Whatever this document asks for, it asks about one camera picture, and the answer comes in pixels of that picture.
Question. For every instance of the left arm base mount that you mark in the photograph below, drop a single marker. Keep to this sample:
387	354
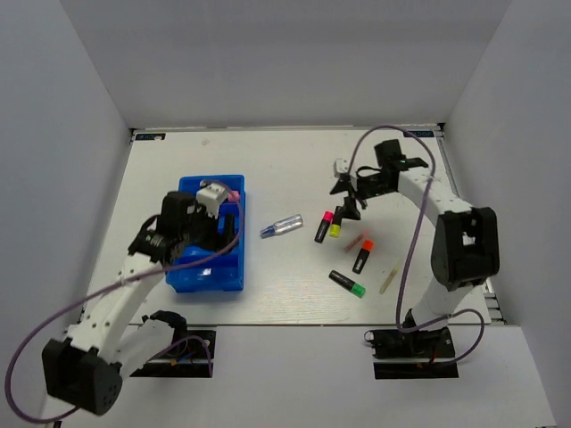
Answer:
188	360

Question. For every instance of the green cap black highlighter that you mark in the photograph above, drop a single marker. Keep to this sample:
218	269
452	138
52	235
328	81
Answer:
348	284

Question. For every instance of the pink cap crayon tube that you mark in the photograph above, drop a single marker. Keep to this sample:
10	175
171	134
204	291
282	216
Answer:
234	196

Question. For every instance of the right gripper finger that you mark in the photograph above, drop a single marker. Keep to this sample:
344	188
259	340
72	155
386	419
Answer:
343	184
350	209

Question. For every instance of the table corner label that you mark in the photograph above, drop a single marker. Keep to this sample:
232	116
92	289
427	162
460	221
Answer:
419	133
150	136

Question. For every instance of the slim pink highlighter pen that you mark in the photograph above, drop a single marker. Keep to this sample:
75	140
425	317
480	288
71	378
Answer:
363	235

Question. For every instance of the orange cap black highlighter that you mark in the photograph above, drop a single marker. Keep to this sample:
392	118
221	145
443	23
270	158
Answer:
362	257

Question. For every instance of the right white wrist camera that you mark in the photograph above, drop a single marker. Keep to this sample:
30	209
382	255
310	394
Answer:
341	168

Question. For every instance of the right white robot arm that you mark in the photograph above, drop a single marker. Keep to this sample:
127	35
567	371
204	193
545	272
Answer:
465	249

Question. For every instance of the blue compartment tray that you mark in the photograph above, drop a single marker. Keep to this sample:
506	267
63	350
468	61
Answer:
226	272

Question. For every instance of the pink cap black highlighter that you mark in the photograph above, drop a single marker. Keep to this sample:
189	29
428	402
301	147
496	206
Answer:
324	225

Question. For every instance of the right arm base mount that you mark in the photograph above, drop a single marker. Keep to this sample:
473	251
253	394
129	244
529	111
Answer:
412	356

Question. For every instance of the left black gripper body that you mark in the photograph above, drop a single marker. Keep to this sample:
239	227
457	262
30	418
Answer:
202	231

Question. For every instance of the right table corner label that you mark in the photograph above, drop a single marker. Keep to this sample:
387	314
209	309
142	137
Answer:
419	133

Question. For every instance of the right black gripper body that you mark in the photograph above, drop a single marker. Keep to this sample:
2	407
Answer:
370	186

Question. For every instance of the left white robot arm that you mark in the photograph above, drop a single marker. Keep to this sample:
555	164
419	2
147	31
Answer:
88	367

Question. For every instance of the clear spray bottle blue cap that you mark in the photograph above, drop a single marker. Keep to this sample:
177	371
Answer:
282	226

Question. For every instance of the left table corner label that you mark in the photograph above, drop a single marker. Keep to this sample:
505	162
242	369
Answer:
150	136

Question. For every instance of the yellow cap black highlighter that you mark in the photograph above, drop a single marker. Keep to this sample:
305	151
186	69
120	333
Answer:
336	222

